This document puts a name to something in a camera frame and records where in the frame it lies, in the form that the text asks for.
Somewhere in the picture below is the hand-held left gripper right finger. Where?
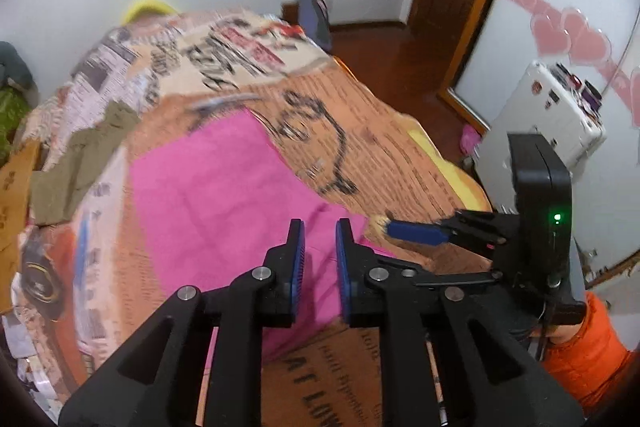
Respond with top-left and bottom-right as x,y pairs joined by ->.
335,218 -> 586,427

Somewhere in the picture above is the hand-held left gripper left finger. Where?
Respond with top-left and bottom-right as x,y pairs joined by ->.
59,219 -> 307,427

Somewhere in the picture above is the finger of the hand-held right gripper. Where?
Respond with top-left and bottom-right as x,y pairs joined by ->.
381,257 -> 505,288
387,210 -> 511,258

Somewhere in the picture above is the pink towel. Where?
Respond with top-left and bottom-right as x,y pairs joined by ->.
122,109 -> 401,360

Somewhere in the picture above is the person's right forearm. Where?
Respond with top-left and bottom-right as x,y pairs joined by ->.
542,292 -> 638,413

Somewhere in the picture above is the white suitcase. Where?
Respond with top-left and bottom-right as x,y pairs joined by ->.
475,61 -> 608,212

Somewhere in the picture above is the pink slipper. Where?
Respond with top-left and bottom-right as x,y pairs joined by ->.
460,126 -> 483,155

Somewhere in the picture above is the printed blanket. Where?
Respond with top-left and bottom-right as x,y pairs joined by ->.
10,9 -> 493,427

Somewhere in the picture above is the blue grey backpack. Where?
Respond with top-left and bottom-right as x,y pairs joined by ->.
297,0 -> 333,52

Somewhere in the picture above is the olive green cloth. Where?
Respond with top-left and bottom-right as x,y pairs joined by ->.
31,101 -> 142,225

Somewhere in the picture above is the wooden lap desk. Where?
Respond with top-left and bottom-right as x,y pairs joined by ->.
0,139 -> 43,253

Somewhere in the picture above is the green patterned bag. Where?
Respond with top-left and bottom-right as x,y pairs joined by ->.
0,87 -> 31,162

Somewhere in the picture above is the grey plush toy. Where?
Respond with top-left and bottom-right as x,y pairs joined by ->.
0,41 -> 36,90

